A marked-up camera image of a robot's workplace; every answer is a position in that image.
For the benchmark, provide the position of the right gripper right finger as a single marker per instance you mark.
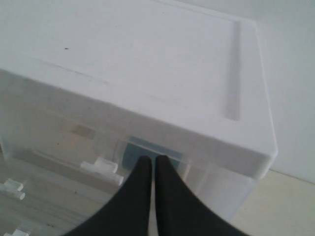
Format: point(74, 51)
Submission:
point(178, 211)

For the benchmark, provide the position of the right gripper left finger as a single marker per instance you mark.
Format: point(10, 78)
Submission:
point(127, 212)

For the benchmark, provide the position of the small drawer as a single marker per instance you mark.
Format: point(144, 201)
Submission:
point(36, 136)

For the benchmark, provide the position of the teal label pill bottle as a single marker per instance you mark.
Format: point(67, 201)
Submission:
point(136, 148)

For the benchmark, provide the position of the middle wide clear drawer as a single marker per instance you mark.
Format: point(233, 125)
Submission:
point(49, 199)

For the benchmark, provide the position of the white plastic drawer cabinet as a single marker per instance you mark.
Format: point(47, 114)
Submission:
point(176, 75)

